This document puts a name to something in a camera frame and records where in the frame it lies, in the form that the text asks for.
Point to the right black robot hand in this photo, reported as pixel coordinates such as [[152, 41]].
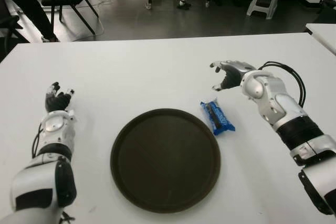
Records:
[[233, 77]]

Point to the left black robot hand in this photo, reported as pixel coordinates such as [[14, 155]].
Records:
[[56, 102]]

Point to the blue Oreo cookie pack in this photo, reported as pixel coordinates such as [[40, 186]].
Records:
[[216, 119]]

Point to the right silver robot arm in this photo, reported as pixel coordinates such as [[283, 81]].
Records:
[[275, 103]]

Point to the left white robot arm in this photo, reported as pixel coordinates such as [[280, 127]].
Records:
[[50, 129]]

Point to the black chair with armrest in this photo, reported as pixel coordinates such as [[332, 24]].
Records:
[[10, 24]]

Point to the person in black trousers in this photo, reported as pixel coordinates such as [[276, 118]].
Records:
[[34, 6]]

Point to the white side table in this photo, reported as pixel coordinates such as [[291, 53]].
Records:
[[324, 35]]

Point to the round dark brown tray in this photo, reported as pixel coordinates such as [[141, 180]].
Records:
[[165, 161]]

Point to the black armchair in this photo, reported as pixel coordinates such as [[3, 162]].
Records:
[[326, 11]]

